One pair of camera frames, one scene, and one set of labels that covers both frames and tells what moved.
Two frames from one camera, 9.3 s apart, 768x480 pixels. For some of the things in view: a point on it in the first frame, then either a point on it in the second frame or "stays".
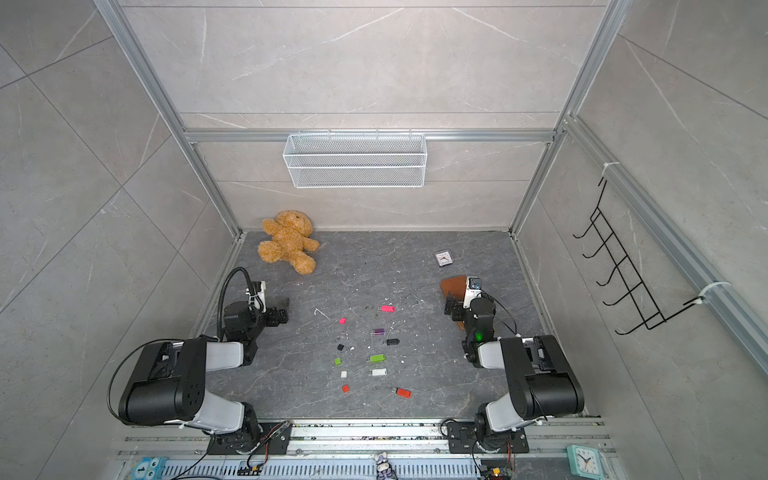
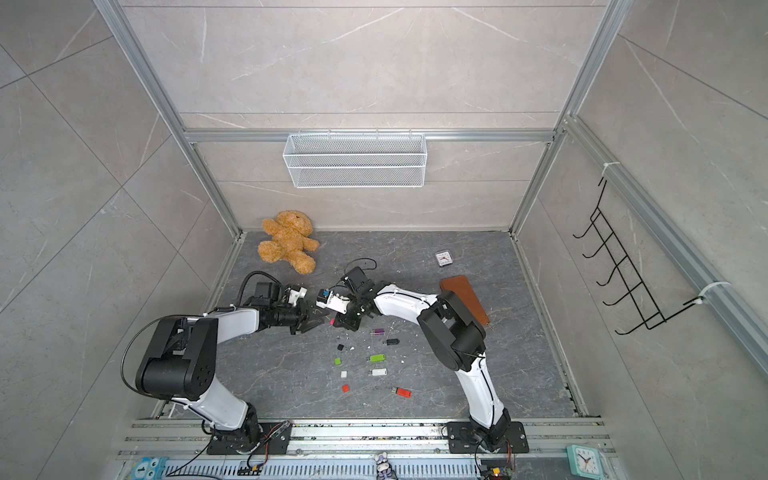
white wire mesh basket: (355, 161) stays
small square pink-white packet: (444, 259) stays
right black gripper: (460, 309) to (347, 321)
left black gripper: (274, 319) to (308, 316)
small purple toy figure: (385, 471) stays
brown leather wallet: (457, 287) stays
